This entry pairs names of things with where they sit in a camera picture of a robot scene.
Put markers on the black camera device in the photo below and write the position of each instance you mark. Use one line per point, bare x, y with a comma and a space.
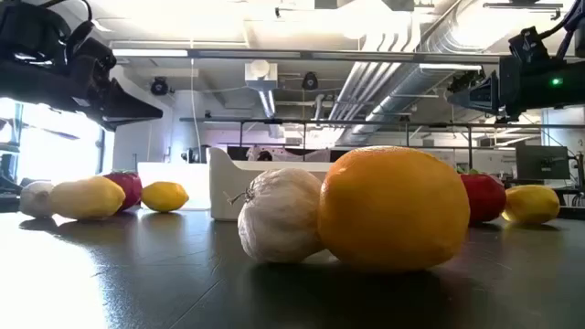
196, 155

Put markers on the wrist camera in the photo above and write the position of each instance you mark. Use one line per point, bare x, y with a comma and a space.
528, 45
91, 50

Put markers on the white dotted sheet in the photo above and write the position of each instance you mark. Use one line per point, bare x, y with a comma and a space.
292, 154

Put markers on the cream plastic basket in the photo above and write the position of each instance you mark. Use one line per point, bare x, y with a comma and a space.
226, 192

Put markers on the black ceiling spotlight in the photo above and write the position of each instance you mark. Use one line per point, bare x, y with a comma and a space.
310, 81
159, 86

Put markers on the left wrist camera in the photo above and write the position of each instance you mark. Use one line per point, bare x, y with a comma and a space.
91, 50

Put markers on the fluorescent ceiling light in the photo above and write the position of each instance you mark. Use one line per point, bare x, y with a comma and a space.
450, 67

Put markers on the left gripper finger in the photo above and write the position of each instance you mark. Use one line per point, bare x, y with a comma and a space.
119, 124
128, 102

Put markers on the black computer monitor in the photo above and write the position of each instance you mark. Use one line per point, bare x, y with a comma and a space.
543, 162

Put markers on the red tomato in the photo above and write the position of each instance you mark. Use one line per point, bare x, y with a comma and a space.
130, 189
484, 197

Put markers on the orange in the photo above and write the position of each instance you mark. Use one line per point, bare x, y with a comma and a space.
393, 208

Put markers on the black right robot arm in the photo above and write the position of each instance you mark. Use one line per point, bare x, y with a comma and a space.
580, 43

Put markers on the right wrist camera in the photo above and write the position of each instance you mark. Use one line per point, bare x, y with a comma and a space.
528, 45

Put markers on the bright window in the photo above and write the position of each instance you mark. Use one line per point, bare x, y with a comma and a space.
55, 146

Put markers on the silver ventilation duct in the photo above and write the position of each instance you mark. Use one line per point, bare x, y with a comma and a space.
411, 87

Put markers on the black metal railing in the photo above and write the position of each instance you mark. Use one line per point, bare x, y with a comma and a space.
320, 121

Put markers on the yellow lemon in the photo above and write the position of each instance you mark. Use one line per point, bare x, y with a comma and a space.
532, 204
87, 198
164, 196

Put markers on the black track light cluster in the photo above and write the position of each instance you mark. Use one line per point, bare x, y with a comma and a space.
461, 81

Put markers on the white garlic bulb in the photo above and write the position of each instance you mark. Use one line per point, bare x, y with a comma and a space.
35, 199
279, 215

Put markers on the white ceiling unit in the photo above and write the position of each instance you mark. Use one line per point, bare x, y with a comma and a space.
260, 73

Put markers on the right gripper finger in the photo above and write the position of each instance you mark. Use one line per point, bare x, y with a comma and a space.
480, 98

